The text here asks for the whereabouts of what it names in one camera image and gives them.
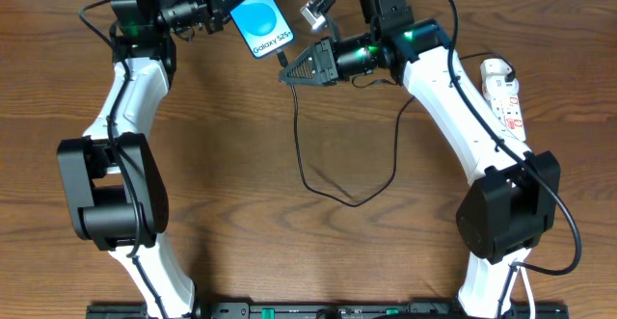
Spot white power strip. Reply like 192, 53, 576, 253
480, 58, 526, 142

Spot white power strip cord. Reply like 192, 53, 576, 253
515, 260, 537, 319

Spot blue screen Samsung smartphone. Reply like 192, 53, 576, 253
231, 0, 295, 59

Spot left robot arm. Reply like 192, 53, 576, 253
57, 0, 245, 318

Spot black USB charging cable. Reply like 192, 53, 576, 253
275, 48, 517, 209

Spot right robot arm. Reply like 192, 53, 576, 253
280, 0, 560, 318

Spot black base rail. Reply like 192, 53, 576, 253
85, 301, 570, 319

